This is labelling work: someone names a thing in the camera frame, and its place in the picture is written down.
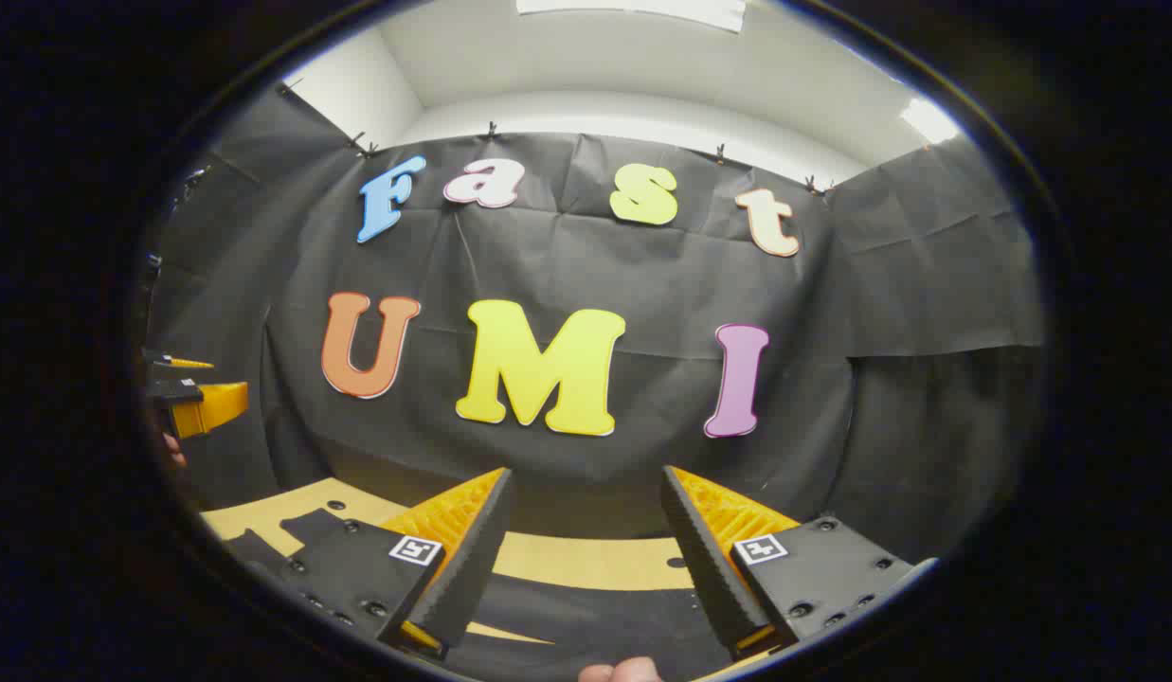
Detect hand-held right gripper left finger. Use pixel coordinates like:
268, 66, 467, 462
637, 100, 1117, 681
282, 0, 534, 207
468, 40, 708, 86
249, 467, 517, 662

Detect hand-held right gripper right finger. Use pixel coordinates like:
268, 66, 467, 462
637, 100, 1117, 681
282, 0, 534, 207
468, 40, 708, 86
660, 465, 939, 662

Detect dark grey jeans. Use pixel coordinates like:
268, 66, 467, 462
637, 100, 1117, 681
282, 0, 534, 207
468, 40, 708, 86
224, 509, 738, 681

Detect black backdrop cloth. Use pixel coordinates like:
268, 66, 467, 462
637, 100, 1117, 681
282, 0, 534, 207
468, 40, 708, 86
145, 83, 1046, 569

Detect ceiling light panel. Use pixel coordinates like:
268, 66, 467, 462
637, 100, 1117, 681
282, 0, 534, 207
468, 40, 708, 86
900, 98, 961, 145

